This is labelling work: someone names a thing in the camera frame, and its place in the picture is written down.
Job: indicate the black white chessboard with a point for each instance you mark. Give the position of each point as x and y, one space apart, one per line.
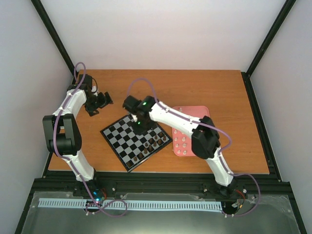
127 145

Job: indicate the black aluminium frame base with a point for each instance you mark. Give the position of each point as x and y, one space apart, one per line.
200 185

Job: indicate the metal sheet front cover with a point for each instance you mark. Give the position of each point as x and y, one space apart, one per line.
268 215

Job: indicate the black left frame post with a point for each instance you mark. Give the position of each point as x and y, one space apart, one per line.
38 6

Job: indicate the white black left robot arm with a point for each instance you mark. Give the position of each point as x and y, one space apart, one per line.
61 130

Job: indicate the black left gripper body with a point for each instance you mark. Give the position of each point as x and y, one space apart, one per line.
92 104

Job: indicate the light blue cable duct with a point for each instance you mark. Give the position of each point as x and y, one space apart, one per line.
132 205

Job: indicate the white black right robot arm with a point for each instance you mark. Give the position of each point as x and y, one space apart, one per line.
204 135

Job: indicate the pink plastic tray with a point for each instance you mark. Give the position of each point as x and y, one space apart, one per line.
182 145

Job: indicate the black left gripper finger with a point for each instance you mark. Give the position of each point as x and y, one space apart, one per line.
108 99
101 101

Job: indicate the black right frame post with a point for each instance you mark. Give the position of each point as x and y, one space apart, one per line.
280 18

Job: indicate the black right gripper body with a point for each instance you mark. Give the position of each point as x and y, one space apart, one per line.
143 126

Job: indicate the black frame post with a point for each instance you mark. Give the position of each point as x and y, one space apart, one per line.
280 18
38 6

